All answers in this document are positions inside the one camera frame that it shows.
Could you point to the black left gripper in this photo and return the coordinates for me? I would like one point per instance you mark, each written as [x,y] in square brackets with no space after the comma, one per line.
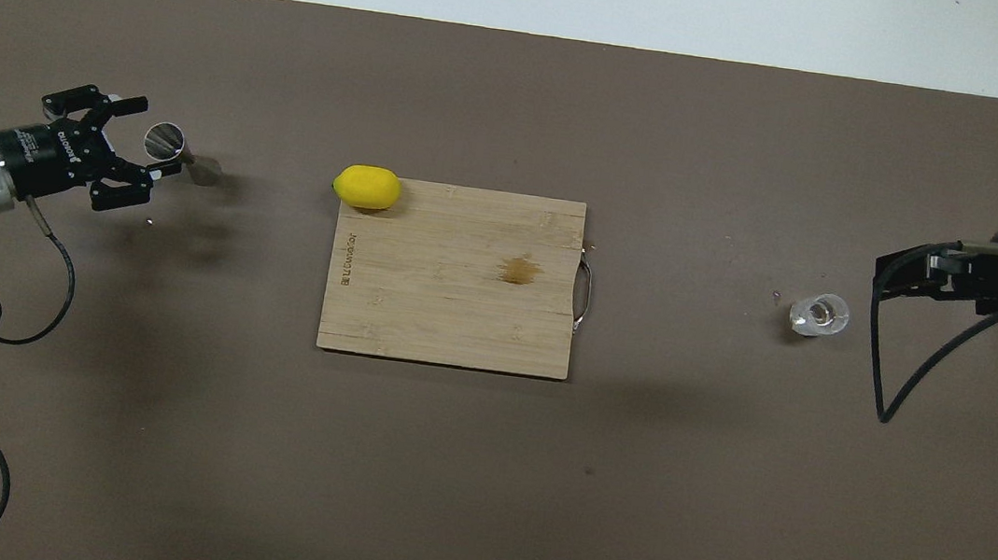
[53,154]

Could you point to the steel double jigger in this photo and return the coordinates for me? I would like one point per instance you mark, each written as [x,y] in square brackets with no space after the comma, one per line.
[163,140]

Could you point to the small clear glass cup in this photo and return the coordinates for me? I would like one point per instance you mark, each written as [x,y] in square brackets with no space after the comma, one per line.
[819,315]

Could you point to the yellow lemon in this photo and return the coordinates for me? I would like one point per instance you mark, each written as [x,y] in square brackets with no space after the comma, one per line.
[367,188]

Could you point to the bamboo cutting board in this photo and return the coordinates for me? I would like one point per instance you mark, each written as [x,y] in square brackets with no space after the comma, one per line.
[439,311]

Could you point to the brown table mat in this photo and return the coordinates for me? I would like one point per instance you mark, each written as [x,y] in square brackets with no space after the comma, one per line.
[436,498]

